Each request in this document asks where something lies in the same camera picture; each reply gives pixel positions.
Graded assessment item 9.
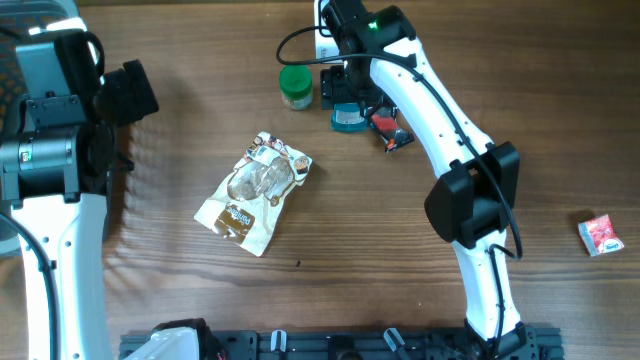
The blue mouthwash bottle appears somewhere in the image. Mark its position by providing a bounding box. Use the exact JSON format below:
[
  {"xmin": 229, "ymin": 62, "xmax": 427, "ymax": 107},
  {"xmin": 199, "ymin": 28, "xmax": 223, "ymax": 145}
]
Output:
[{"xmin": 331, "ymin": 103, "xmax": 368, "ymax": 133}]

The black red snack wrapper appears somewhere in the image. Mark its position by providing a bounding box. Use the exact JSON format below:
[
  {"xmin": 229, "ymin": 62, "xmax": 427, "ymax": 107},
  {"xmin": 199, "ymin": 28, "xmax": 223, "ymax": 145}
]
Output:
[{"xmin": 369, "ymin": 107, "xmax": 414, "ymax": 153}]

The green lid glass jar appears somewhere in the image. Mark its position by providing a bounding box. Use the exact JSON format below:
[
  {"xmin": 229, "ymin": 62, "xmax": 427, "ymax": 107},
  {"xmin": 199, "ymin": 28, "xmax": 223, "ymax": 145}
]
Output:
[{"xmin": 279, "ymin": 65, "xmax": 313, "ymax": 111}]

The white brown snack pouch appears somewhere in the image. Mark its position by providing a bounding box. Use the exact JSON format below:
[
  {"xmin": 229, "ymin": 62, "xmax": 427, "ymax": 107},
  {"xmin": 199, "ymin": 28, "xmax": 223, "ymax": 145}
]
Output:
[{"xmin": 194, "ymin": 132, "xmax": 313, "ymax": 257}]

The red snack packet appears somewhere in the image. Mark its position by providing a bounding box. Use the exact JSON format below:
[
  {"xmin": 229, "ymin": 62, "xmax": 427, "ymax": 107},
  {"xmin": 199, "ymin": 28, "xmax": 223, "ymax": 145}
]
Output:
[{"xmin": 578, "ymin": 214, "xmax": 625, "ymax": 257}]

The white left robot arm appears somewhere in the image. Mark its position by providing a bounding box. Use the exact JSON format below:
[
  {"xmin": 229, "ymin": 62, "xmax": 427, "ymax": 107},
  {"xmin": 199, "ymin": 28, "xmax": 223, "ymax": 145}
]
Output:
[{"xmin": 1, "ymin": 17, "xmax": 159, "ymax": 359}]

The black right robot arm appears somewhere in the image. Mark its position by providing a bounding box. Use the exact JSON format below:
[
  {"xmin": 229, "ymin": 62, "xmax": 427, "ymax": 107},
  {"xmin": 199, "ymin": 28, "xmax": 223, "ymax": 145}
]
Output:
[{"xmin": 318, "ymin": 1, "xmax": 522, "ymax": 358}]

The white barcode scanner box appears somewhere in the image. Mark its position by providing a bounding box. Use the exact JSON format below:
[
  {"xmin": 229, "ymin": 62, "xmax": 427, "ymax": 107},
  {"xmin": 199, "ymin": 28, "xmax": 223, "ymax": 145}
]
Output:
[{"xmin": 314, "ymin": 0, "xmax": 339, "ymax": 59}]

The grey plastic shopping basket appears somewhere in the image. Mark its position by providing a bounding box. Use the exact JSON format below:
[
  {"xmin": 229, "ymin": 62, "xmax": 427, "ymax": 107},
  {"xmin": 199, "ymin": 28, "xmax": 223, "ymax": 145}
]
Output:
[{"xmin": 0, "ymin": 0, "xmax": 114, "ymax": 259}]

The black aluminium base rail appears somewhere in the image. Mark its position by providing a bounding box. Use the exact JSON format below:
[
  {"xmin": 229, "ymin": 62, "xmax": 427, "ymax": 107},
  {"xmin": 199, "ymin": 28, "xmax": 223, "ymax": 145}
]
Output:
[{"xmin": 118, "ymin": 327, "xmax": 565, "ymax": 360}]

